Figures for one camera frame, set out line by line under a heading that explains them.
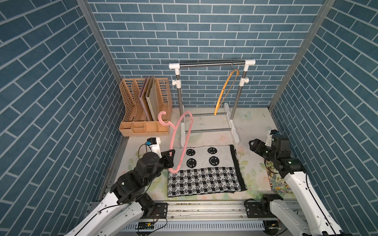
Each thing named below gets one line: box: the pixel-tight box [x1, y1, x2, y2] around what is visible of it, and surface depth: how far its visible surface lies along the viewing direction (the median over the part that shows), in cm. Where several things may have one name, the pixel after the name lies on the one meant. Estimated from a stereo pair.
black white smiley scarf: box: [167, 144, 248, 198], surface depth 84 cm
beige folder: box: [145, 75, 159, 121], surface depth 95 cm
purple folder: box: [138, 76, 153, 122], surface depth 91 cm
